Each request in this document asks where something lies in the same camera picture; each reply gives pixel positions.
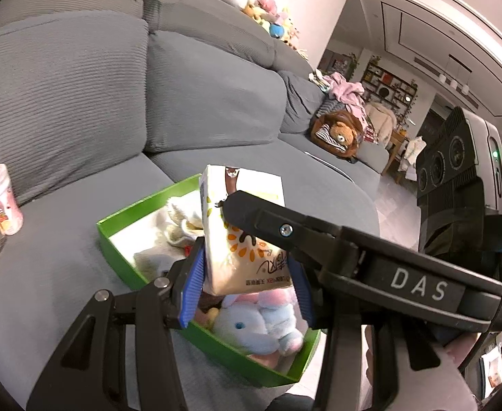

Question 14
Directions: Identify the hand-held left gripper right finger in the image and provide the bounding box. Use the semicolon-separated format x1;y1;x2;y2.
287;257;442;411

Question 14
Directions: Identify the pink white plastic bottle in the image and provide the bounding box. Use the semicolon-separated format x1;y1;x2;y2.
0;163;24;236

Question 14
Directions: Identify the dark display shelf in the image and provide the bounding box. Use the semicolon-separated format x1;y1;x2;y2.
360;60;418;112

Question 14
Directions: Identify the green box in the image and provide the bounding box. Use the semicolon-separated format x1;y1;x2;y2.
97;173;322;388

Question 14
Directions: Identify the brown bear plush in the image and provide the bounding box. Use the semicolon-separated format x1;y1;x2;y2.
319;120;358;152
311;110;365;157

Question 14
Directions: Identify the grey fabric sofa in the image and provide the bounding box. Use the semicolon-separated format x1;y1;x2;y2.
0;0;391;411

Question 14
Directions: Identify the white blue plush toy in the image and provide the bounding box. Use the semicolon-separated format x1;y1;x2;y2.
195;287;307;369

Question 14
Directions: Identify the cream coat on chair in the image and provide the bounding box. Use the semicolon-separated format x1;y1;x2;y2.
364;102;397;146

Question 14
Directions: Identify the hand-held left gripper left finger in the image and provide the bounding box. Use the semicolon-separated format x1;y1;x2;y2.
26;237;206;411

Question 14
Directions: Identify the pile of small plush toys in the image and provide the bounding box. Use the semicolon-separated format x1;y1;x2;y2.
222;0;303;50

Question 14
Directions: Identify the cream yellow towel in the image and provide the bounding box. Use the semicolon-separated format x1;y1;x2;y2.
165;197;206;249

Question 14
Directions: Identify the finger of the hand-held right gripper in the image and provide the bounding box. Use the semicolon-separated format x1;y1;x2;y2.
220;189;363;275

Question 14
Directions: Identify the pile of pink clothes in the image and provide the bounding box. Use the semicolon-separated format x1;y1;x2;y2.
319;72;369;131

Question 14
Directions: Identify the white pendant lamp cluster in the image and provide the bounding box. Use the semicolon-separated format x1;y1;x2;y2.
437;53;474;95

